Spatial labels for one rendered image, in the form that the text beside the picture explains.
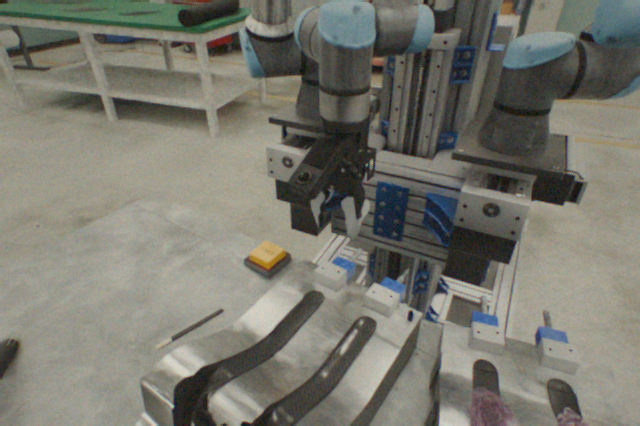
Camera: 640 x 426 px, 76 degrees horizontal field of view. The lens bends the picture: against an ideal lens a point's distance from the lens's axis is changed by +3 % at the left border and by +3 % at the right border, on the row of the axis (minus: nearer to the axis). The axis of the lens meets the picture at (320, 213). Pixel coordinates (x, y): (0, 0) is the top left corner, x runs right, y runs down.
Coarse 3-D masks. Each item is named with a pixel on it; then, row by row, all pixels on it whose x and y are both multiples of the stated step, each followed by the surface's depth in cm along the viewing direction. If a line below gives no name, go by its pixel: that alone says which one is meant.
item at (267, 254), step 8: (256, 248) 94; (264, 248) 94; (272, 248) 94; (280, 248) 94; (256, 256) 92; (264, 256) 92; (272, 256) 92; (280, 256) 93; (264, 264) 91; (272, 264) 92
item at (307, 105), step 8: (304, 80) 106; (312, 80) 104; (304, 88) 107; (312, 88) 105; (304, 96) 107; (312, 96) 106; (296, 104) 111; (304, 104) 108; (312, 104) 106; (296, 112) 111; (304, 112) 108; (312, 112) 107
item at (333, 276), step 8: (352, 256) 83; (328, 264) 77; (336, 264) 79; (344, 264) 79; (352, 264) 79; (320, 272) 75; (328, 272) 75; (336, 272) 75; (344, 272) 76; (352, 272) 80; (320, 280) 76; (328, 280) 75; (336, 280) 74; (344, 280) 77; (328, 288) 76; (336, 288) 75
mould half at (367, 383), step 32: (288, 288) 76; (320, 288) 76; (352, 288) 76; (256, 320) 70; (320, 320) 70; (352, 320) 69; (384, 320) 69; (416, 320) 69; (192, 352) 59; (224, 352) 61; (288, 352) 65; (320, 352) 65; (384, 352) 64; (160, 384) 55; (256, 384) 56; (288, 384) 58; (352, 384) 60; (384, 384) 63; (160, 416) 56; (224, 416) 51; (256, 416) 51; (320, 416) 53; (352, 416) 55
